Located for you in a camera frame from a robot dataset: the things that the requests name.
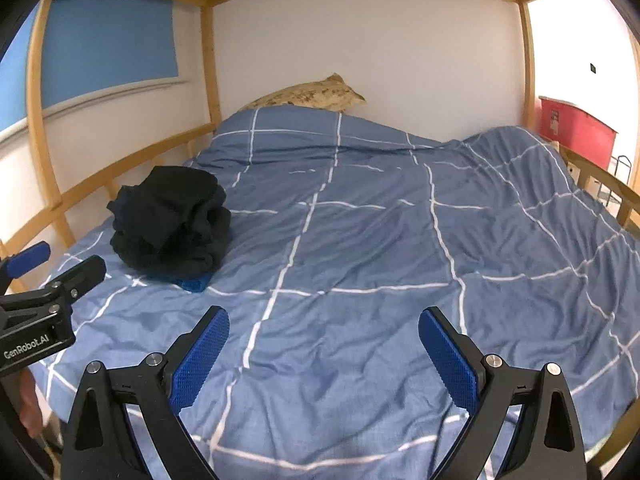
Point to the red storage box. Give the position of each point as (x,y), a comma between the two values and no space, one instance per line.
(576,130)

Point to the black wire rack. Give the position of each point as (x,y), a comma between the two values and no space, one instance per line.
(620,167)

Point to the person's hand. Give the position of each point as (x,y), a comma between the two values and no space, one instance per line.
(30,412)

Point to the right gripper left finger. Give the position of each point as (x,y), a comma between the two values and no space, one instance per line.
(100,442)

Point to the wooden bunk bed frame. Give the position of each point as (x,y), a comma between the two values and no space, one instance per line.
(438,69)

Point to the black pants orange logo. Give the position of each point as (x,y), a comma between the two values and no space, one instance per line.
(173,225)

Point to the blue window blind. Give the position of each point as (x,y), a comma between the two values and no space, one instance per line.
(93,45)

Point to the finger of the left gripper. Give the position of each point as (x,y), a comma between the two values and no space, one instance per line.
(80,279)
(28,259)

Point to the blue checked duvet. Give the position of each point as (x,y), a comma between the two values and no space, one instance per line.
(343,231)

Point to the beige patterned pillow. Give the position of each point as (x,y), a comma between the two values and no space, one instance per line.
(331,94)

